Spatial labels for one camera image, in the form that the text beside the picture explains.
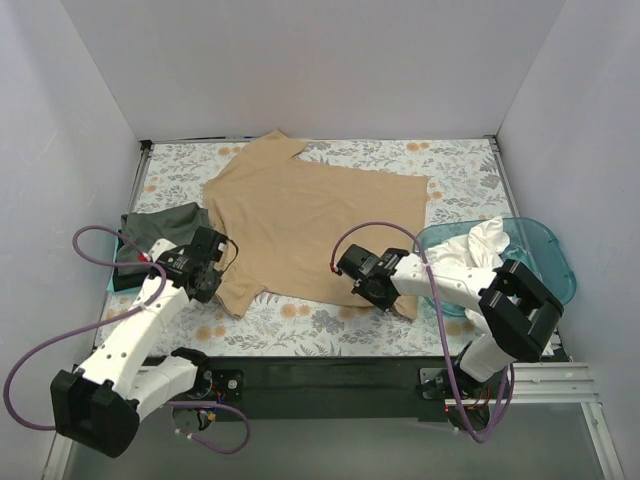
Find tan t shirt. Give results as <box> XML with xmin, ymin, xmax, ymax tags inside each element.
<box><xmin>203</xmin><ymin>131</ymin><xmax>428</xmax><ymax>317</ymax></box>

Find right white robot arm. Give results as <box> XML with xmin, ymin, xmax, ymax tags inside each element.
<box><xmin>330</xmin><ymin>244</ymin><xmax>564</xmax><ymax>398</ymax></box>

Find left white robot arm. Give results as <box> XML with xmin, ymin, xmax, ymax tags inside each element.
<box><xmin>50</xmin><ymin>227</ymin><xmax>230</xmax><ymax>458</ymax></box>

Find dark grey folded t shirt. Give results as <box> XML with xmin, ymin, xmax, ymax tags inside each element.
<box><xmin>120</xmin><ymin>202</ymin><xmax>210</xmax><ymax>252</ymax></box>

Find black folded t shirt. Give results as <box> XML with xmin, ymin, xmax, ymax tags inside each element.
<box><xmin>114</xmin><ymin>262</ymin><xmax>149</xmax><ymax>292</ymax></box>

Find teal folded t shirt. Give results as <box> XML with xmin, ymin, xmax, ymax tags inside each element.
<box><xmin>107</xmin><ymin>236</ymin><xmax>124</xmax><ymax>293</ymax></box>

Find white t shirt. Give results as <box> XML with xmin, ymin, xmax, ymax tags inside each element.
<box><xmin>420</xmin><ymin>216</ymin><xmax>511</xmax><ymax>333</ymax></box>

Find floral table cloth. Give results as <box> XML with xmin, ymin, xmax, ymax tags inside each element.
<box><xmin>93</xmin><ymin>139</ymin><xmax>534</xmax><ymax>357</ymax></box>

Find teal plastic basket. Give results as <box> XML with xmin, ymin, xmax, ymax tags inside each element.
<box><xmin>413</xmin><ymin>215</ymin><xmax>576</xmax><ymax>319</ymax></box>

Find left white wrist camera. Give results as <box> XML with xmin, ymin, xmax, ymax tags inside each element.
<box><xmin>138</xmin><ymin>239</ymin><xmax>177</xmax><ymax>262</ymax></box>

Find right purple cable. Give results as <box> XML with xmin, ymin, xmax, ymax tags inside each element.
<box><xmin>329</xmin><ymin>221</ymin><xmax>516</xmax><ymax>445</ymax></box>

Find purple cable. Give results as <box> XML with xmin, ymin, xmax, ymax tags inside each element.
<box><xmin>4</xmin><ymin>225</ymin><xmax>251</xmax><ymax>455</ymax></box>
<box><xmin>329</xmin><ymin>221</ymin><xmax>516</xmax><ymax>445</ymax></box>

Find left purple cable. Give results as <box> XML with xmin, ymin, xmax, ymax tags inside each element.
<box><xmin>4</xmin><ymin>225</ymin><xmax>251</xmax><ymax>455</ymax></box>

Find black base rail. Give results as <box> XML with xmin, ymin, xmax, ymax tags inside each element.
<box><xmin>149</xmin><ymin>349</ymin><xmax>516</xmax><ymax>421</ymax></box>

